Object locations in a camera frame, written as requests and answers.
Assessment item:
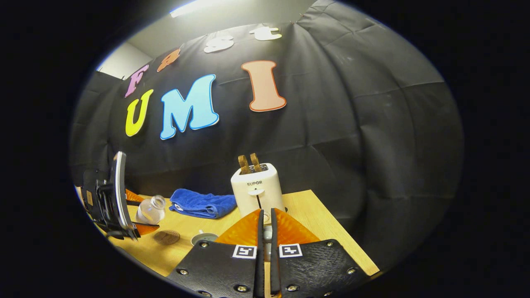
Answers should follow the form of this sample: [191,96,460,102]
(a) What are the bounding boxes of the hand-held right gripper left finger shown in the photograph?
[166,208,266,298]

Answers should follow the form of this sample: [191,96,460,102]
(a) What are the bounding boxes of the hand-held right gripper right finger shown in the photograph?
[270,208,373,298]

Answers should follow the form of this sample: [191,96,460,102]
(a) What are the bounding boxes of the clear plastic water bottle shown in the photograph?
[135,195,167,225]

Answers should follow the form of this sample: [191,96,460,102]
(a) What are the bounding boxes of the round brown coaster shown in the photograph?
[153,230,181,245]

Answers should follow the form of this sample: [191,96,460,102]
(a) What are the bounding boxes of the blue towel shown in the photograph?
[169,189,237,219]

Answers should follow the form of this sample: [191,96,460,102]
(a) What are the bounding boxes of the white toaster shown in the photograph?
[231,163,286,219]

